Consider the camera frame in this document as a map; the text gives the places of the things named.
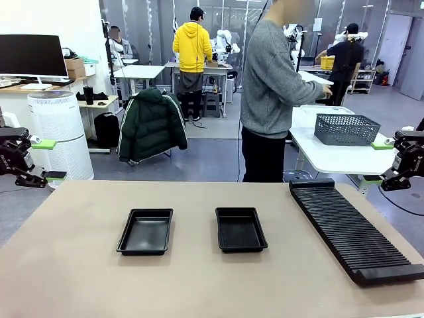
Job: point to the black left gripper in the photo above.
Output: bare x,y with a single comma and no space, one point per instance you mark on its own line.
10,155

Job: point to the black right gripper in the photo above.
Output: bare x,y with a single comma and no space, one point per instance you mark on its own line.
412,155

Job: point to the black ESD tray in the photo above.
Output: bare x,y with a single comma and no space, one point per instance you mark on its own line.
145,233
240,232

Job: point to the person's right forearm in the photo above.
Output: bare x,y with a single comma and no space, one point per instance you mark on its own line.
308,87

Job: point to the person's right hand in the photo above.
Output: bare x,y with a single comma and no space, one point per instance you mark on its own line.
326,91

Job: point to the white cylindrical air purifier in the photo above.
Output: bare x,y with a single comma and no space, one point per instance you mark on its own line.
56,126

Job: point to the large white table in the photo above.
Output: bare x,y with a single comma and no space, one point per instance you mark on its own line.
338,159

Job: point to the grey plastic basket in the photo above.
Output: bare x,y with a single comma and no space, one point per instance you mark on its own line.
344,130

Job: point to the black backpack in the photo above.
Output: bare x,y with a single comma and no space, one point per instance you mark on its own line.
106,130

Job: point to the black slotted board rack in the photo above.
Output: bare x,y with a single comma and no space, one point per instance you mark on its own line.
351,232

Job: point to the wooden top desk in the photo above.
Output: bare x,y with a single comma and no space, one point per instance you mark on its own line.
13,88

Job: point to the black tumbler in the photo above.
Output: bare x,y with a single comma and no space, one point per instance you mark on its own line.
88,96

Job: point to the black cloth item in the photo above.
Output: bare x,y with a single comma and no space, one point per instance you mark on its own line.
99,96

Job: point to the low storage shelf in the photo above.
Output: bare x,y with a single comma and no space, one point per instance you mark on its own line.
364,76

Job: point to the small wooden side desk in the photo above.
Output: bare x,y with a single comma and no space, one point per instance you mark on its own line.
109,99

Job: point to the clear plastic tray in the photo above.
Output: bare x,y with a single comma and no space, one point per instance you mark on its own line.
309,107

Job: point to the brown cardboard box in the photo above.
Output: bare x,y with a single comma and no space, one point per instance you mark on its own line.
77,73
74,63

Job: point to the white box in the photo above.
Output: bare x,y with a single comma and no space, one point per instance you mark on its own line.
90,69

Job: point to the black computer monitor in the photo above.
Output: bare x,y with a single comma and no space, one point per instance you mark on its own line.
30,54

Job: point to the person in black clothes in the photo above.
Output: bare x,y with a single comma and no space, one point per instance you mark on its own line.
346,63

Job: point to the white background table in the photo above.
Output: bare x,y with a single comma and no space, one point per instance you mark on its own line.
314,77

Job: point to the grey door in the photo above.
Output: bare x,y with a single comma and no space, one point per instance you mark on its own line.
394,49

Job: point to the dark green puffer jacket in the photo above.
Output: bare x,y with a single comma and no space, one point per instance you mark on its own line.
149,126

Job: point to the yellow plastic crate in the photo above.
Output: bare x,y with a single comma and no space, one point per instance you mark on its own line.
327,63

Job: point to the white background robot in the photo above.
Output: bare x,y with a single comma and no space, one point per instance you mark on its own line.
359,34
293,33
221,36

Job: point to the black tripod stand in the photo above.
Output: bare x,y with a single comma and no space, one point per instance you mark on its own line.
108,49

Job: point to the white height-adjustable table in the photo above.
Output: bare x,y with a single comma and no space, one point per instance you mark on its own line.
139,71

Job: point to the seated person in grey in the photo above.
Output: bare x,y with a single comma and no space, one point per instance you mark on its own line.
122,46

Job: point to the person in grey sweater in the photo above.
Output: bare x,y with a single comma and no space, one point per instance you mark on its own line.
265,83

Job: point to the white paper sign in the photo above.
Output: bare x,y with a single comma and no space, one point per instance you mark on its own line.
317,24

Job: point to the grey step stool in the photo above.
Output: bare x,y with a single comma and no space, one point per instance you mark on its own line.
212,104

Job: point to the grey work table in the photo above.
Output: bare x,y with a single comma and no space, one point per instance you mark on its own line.
222,68

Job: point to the person in yellow hoodie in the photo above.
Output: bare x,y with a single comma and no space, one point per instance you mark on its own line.
192,46

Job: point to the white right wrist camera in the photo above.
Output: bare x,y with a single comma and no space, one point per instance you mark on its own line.
408,128

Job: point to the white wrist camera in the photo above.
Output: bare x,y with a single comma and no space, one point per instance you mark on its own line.
408,128
10,120

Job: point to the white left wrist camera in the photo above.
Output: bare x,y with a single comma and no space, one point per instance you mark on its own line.
10,120

